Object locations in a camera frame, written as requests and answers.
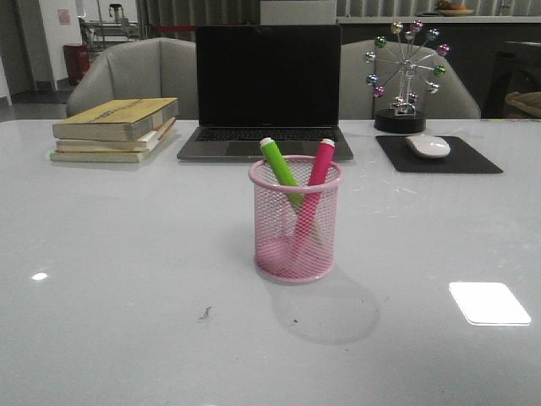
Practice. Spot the green highlighter pen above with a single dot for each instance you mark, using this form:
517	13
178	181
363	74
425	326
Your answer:
279	167

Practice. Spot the pink highlighter pen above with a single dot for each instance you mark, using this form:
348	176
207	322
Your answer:
318	176

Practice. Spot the bottom book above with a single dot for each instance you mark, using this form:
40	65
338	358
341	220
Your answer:
110	157

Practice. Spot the fruit bowl on counter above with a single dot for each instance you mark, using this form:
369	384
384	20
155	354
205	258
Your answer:
451	9

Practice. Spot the pink mesh pen holder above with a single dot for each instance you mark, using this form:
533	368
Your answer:
294	226

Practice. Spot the white computer mouse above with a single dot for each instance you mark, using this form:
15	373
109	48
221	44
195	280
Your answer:
428	146

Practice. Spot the right grey armchair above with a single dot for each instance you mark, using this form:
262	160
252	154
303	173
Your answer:
453	100

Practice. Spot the grey armchair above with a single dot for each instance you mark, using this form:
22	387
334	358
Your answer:
158	67
453	100

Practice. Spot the grey laptop computer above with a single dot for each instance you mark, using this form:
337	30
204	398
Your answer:
257	81

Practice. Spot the middle book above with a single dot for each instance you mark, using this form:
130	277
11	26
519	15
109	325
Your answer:
145	143

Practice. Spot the left grey armchair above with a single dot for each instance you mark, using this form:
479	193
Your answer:
158	67

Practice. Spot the red trash bin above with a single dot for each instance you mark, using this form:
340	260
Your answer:
77	61

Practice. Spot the ferris wheel desk ornament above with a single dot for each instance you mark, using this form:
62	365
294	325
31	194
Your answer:
403	115

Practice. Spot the top yellow book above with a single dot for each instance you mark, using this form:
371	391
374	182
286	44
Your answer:
118	120

